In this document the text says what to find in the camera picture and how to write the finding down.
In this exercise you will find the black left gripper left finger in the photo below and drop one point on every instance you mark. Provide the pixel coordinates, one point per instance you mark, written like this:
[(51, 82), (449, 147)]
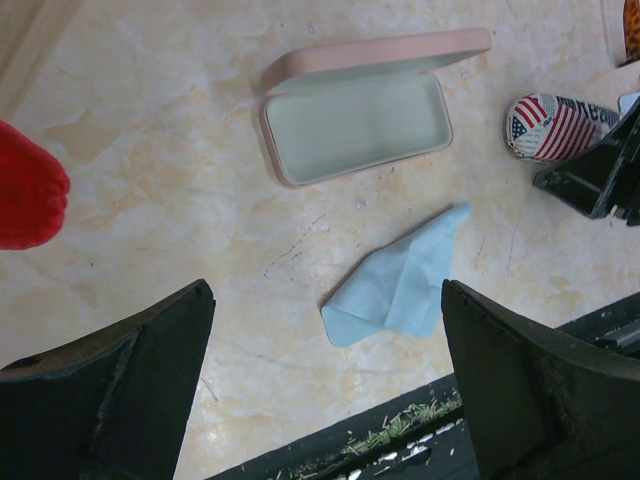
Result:
[(113, 404)]

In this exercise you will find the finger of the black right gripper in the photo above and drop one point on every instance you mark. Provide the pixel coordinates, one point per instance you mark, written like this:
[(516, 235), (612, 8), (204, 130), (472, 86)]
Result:
[(603, 179)]

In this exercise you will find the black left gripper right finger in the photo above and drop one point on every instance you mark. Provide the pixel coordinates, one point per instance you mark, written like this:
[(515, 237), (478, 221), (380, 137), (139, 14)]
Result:
[(542, 402)]

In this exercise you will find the light blue cleaning cloth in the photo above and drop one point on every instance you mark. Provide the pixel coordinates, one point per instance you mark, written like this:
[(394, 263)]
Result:
[(398, 287)]

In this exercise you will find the pink glasses case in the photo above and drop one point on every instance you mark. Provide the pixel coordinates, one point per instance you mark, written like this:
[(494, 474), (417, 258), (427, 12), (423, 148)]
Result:
[(337, 109)]

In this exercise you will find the tortoiseshell brown sunglasses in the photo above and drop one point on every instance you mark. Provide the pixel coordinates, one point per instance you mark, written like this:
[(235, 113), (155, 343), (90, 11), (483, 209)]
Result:
[(630, 31)]

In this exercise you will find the flag newspaper print glasses case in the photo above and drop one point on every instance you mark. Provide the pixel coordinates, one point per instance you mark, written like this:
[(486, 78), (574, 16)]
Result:
[(547, 128)]

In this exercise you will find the red hanging shirt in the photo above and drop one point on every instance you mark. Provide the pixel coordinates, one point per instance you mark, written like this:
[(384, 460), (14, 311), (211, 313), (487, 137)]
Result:
[(34, 190)]

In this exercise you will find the wooden clothes rack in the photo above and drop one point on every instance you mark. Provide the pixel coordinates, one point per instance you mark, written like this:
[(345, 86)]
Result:
[(30, 30)]

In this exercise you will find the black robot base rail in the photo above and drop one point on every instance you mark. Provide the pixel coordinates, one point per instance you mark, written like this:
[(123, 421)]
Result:
[(422, 434)]

